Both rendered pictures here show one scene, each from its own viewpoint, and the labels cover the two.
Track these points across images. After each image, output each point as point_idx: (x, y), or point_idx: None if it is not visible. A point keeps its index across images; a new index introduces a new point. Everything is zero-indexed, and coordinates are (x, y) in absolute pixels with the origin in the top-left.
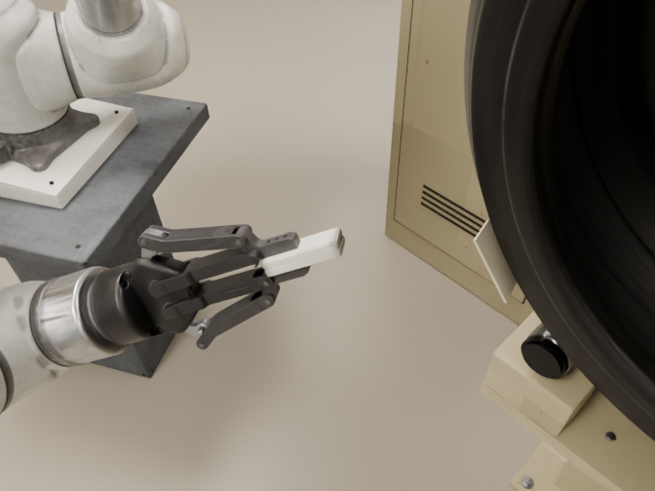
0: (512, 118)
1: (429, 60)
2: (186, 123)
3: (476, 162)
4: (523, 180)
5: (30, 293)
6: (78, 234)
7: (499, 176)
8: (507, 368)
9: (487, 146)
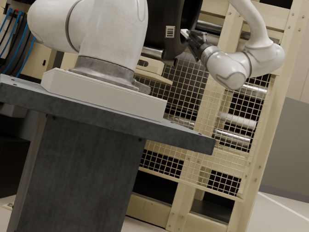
0: (183, 0)
1: None
2: (29, 81)
3: (177, 10)
4: (181, 10)
5: (222, 52)
6: None
7: (179, 11)
8: (161, 63)
9: (179, 6)
